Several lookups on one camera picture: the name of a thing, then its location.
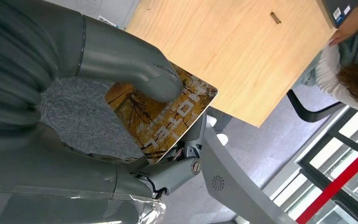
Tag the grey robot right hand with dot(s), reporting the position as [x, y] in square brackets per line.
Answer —
[43, 185]

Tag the person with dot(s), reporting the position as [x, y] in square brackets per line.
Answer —
[333, 77]

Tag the grey laptop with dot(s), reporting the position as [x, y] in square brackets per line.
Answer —
[336, 10]

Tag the black office chair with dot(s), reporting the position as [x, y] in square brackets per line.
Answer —
[308, 116]

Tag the black framed glass panels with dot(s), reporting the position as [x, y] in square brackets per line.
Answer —
[318, 167]

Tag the round white stanchion base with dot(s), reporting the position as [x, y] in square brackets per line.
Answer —
[223, 139]

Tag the grey kiosk stand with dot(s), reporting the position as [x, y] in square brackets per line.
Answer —
[237, 191]

